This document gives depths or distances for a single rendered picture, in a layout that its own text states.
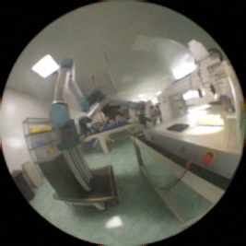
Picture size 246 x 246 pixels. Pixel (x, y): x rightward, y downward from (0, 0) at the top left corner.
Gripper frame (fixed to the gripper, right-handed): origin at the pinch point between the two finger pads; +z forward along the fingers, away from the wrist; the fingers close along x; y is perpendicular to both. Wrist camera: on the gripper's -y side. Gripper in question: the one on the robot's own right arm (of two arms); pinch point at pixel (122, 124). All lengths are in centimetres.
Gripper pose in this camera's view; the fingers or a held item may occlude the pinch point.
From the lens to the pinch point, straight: 62.9
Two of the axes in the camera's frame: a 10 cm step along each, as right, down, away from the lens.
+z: 5.7, 7.7, 3.0
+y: -5.1, 6.2, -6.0
